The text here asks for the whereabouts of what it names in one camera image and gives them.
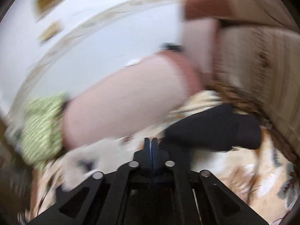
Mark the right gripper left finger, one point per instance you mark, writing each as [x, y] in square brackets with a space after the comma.
[101, 199]

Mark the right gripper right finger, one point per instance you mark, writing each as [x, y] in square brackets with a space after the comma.
[201, 198]

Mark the black coat with fur collar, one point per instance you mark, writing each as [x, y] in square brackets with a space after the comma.
[216, 129]

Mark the leaf pattern beige blanket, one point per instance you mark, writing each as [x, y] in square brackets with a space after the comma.
[265, 179]

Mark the green checkered pillow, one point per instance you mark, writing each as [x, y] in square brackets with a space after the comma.
[42, 138]

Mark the pink headboard cushion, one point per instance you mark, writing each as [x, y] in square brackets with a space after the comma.
[130, 99]

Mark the gold wall switch plate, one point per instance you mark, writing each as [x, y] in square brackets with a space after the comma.
[51, 31]

